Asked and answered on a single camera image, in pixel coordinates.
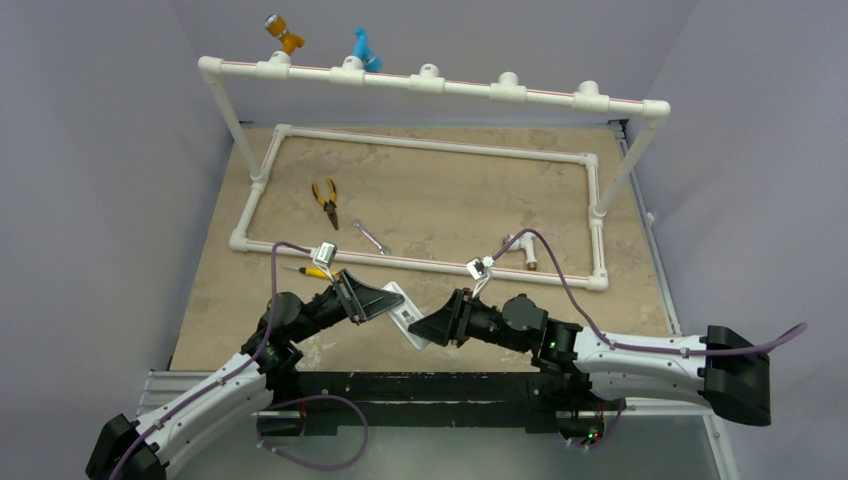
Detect orange hose nozzle fitting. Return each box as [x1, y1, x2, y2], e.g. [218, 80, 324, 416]
[264, 14, 305, 55]

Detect blue hose nozzle fitting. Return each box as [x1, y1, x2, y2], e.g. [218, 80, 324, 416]
[352, 27, 383, 73]

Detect white remote control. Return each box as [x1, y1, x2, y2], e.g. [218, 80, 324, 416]
[383, 281, 430, 351]

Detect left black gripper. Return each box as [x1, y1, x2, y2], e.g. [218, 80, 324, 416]
[289, 268, 403, 344]

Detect aluminium extrusion rail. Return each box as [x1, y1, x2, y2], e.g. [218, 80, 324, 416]
[134, 370, 713, 416]

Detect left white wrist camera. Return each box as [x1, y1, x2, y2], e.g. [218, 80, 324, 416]
[310, 242, 337, 280]

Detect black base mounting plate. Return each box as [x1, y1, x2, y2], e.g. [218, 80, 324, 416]
[233, 370, 629, 439]

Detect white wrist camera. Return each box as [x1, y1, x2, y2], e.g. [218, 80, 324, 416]
[466, 256, 495, 298]
[310, 242, 337, 280]

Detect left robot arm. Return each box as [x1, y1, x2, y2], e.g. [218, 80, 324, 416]
[85, 270, 407, 479]

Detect silver open-end wrench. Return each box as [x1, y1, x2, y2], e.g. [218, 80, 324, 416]
[352, 218, 391, 256]

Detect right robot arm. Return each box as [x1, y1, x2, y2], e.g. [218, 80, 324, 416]
[408, 289, 771, 427]

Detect yellow handled screwdriver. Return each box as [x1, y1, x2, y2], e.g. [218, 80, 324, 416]
[284, 266, 337, 280]

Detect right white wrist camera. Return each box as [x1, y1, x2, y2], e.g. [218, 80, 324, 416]
[466, 256, 495, 298]

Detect yellow handled pliers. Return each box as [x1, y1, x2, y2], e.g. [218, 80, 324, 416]
[311, 177, 339, 231]

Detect white PVC tap fitting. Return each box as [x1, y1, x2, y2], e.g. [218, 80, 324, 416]
[503, 232, 538, 271]

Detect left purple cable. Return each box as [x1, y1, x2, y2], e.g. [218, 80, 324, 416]
[107, 241, 371, 480]

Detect white PVC pipe frame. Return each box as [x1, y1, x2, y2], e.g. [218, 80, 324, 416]
[198, 52, 671, 291]

